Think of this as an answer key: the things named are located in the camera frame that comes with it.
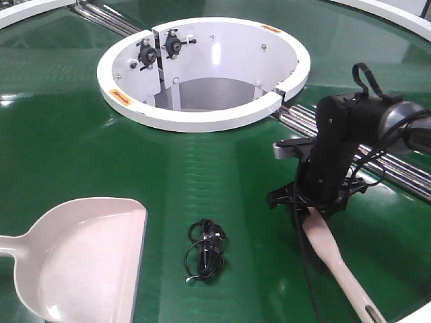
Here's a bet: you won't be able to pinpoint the white central hub ring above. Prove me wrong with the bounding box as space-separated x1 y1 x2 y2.
96 17 311 133

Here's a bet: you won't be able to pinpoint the top left steel rollers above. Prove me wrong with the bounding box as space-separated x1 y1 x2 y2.
68 1 142 37

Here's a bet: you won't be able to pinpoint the white outer rim left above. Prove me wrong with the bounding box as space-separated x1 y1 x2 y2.
1 0 76 29

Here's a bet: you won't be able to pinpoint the black bearing mount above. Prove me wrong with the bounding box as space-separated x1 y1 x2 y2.
136 38 157 71
162 28 197 59

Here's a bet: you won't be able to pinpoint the orange arrow sticker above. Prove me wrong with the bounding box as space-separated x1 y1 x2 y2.
261 24 282 34
109 89 133 106

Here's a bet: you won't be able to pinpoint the white rim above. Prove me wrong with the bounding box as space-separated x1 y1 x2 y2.
333 0 430 42
1 0 76 29

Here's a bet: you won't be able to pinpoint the left black bearing mount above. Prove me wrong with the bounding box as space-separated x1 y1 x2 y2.
136 38 157 71

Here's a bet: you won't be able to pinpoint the orange arrow sticker back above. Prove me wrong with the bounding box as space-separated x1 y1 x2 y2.
261 24 282 34

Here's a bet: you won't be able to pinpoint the pink plastic dustpan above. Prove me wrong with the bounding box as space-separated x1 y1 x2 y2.
1 197 147 322

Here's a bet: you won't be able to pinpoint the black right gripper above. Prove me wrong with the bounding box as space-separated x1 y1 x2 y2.
267 136 368 219

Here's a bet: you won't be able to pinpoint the right black bearing mount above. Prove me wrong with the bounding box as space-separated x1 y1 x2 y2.
162 28 197 59

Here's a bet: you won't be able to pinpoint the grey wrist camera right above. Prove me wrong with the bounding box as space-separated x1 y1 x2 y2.
273 137 315 162

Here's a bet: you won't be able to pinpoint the white outer rim right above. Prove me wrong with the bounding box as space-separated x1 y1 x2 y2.
333 0 430 42

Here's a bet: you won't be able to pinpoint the orange arrow sticker front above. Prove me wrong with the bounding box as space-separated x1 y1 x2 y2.
109 89 133 106

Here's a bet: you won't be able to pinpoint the pink hand broom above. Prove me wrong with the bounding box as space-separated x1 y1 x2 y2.
302 207 386 322

